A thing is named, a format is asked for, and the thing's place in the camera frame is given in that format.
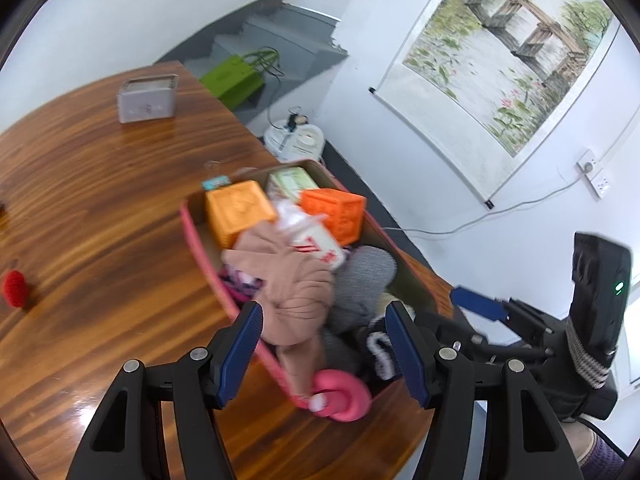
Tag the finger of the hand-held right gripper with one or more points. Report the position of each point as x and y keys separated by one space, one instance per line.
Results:
x=450 y=330
x=477 y=302

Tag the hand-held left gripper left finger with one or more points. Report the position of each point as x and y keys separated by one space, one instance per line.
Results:
x=240 y=355

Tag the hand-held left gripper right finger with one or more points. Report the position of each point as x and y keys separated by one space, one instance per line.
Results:
x=407 y=355

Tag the black sock with white stripes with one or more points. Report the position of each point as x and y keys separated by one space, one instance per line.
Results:
x=380 y=350

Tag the pink leopard plush toy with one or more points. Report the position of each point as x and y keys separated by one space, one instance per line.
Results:
x=240 y=282

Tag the pink foam knot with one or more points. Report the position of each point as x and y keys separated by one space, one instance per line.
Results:
x=345 y=392

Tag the beige plush toy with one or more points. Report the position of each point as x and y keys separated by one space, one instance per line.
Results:
x=290 y=285

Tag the grey knitted toy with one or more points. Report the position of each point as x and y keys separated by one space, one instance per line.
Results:
x=365 y=270

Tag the white red packet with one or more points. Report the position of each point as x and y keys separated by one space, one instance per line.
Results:
x=315 y=245

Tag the light orange toy cube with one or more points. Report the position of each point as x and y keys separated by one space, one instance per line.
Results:
x=237 y=212

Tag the dark orange toy cube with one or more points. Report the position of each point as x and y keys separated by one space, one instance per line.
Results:
x=332 y=215

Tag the green and white carton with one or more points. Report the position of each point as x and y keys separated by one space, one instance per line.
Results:
x=292 y=182

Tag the person's right forearm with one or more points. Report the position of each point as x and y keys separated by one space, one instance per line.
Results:
x=595 y=452

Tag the teal binder clip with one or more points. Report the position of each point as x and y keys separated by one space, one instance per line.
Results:
x=215 y=183

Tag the wooden desk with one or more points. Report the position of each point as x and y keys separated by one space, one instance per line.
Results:
x=100 y=210

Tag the white round appliance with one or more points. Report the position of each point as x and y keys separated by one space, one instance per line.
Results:
x=300 y=140

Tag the red pompom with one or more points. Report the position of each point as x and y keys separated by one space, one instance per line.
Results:
x=15 y=289

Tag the hanging scroll painting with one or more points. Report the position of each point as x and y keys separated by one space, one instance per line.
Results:
x=500 y=50

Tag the grey tin box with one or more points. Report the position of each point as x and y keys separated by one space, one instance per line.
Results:
x=147 y=105

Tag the green paper bag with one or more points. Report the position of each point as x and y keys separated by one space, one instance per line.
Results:
x=232 y=77

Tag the grey staircase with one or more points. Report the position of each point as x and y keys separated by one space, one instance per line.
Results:
x=280 y=30

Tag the white wall socket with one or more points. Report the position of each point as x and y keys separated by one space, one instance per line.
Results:
x=595 y=172

